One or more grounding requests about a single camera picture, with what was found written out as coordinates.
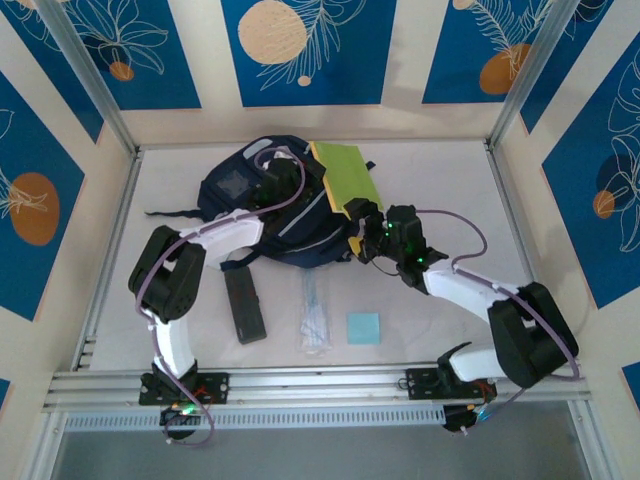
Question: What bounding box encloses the green notebook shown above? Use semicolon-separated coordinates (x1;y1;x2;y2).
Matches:
308;141;386;214

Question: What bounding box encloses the navy blue backpack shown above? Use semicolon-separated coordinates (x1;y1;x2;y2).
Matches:
144;134;376;271

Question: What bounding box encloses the light blue sticky note pad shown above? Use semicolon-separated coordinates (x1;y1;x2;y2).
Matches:
346;312;382;346

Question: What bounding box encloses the clear bag of pens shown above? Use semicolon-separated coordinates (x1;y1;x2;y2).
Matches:
298;269;335;356

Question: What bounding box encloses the black pencil case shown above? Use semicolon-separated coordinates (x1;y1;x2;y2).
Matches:
223;266;269;345

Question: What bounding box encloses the black base electronics box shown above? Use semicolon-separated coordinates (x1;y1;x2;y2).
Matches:
159;404;201;441
442;404;494;435

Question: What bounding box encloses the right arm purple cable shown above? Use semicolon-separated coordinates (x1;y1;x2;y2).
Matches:
417;208;584;436

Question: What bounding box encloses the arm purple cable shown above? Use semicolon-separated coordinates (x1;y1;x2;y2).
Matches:
134;144;307;447
417;208;584;436

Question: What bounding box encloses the aluminium table side rail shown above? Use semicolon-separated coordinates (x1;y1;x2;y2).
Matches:
484;142;564;361
72;149;144;371

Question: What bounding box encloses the aluminium cross rail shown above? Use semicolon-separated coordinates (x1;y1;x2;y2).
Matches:
42;359;594;414

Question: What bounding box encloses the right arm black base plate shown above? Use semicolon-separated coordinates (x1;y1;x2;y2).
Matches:
405;367;497;401

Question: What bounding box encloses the grey slotted cable duct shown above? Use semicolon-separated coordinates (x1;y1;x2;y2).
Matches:
63;405;447;432

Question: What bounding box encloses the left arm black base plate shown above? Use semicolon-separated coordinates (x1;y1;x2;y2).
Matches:
138;372;231;407

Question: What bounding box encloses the aluminium frame post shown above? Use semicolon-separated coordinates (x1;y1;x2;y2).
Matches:
487;0;586;151
37;0;139;154

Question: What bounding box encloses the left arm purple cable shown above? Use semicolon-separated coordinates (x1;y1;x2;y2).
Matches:
134;144;307;447

